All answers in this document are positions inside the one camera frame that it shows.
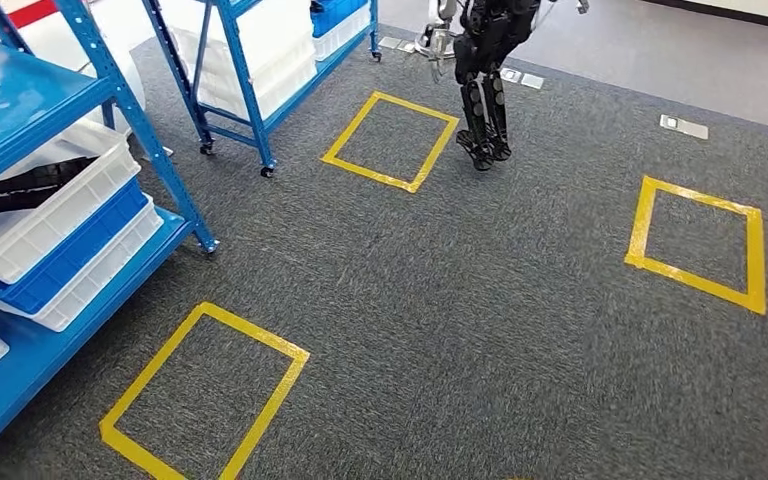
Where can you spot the black plastic piece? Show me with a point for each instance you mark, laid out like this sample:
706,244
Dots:
26,189

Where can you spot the blue metal shelf rack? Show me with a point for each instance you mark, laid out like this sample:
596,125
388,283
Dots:
13,99
245,79

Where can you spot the yellow floor tape square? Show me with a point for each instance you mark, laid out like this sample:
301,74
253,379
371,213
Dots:
640,218

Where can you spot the silver floor outlet plate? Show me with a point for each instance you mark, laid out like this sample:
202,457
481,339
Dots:
390,43
510,75
685,127
533,81

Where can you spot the red barrier belt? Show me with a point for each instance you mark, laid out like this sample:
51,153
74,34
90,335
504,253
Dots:
26,18

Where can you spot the black humanoid robot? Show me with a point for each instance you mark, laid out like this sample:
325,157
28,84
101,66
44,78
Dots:
483,40

